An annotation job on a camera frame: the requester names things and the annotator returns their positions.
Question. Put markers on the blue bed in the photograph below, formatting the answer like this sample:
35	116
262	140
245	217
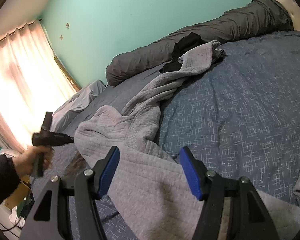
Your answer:
240	105

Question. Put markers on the person's left hand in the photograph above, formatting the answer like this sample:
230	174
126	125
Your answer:
27	158

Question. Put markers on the wooden window frame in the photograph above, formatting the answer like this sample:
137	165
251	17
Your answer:
67	75

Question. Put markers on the grey quilted sweater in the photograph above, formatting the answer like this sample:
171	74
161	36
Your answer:
145	155

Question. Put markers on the black garment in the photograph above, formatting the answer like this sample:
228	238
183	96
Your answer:
187	42

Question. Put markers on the cardboard box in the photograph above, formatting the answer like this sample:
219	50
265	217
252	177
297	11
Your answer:
15	195

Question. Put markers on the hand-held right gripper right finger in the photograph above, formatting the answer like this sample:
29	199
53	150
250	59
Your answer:
190	172

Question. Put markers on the light grey bed sheet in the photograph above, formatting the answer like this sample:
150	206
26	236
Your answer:
75	102

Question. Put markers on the cream tufted headboard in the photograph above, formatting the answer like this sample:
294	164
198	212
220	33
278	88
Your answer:
287	0

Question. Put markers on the person's left forearm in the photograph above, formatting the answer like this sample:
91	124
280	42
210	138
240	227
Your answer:
2	180

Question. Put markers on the dark grey rolled duvet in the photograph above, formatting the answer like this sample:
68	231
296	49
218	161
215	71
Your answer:
215	32

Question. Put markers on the pink curtain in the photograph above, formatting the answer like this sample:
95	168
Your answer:
22	80

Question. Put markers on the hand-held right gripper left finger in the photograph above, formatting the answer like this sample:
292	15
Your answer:
108	172

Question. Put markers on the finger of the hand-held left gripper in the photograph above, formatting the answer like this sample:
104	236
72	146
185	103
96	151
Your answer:
63	139

